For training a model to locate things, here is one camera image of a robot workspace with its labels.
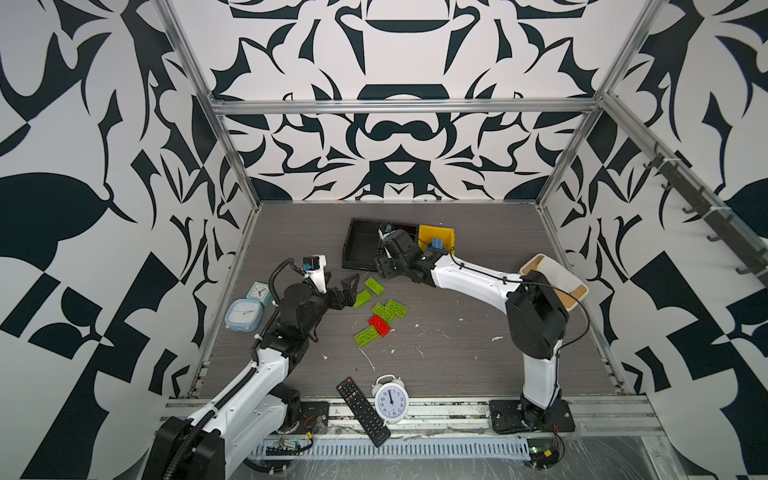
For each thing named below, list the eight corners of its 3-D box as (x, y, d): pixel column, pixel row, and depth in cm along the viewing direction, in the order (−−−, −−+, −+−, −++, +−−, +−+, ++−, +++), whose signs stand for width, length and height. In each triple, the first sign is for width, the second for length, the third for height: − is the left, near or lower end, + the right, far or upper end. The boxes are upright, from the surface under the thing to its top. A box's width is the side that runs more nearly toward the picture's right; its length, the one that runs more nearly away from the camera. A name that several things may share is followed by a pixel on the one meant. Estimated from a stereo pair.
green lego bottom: (360, 348, 87) (359, 346, 85) (354, 339, 89) (353, 336, 87) (379, 336, 89) (379, 334, 88) (373, 327, 91) (372, 324, 89)
